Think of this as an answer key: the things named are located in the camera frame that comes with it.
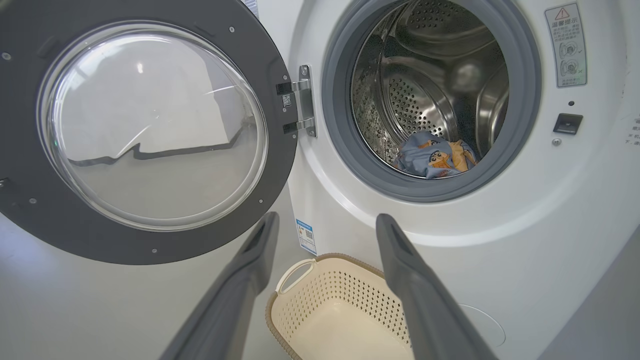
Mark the grey warning sticker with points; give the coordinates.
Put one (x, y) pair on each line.
(566, 45)

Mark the black door latch socket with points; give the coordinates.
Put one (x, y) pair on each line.
(568, 124)

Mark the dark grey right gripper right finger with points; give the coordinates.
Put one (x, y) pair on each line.
(425, 310)

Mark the metal door hinge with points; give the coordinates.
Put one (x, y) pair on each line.
(305, 100)

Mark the cream perforated laundry basket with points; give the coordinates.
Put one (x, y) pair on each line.
(340, 325)

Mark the blue orange cartoon garment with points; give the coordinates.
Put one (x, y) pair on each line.
(460, 152)

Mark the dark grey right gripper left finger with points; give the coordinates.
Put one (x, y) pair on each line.
(235, 300)

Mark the glass washing machine door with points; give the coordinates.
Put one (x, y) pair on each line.
(150, 125)

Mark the blue energy label sticker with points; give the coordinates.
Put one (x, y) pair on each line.
(306, 236)

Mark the stainless steel washing machine drum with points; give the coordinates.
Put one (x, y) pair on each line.
(415, 95)

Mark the blue small-print cartoon garment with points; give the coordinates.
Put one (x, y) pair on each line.
(415, 155)

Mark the white front-load washing machine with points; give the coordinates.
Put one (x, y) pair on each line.
(550, 200)

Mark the round white filter cover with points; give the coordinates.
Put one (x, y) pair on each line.
(487, 325)

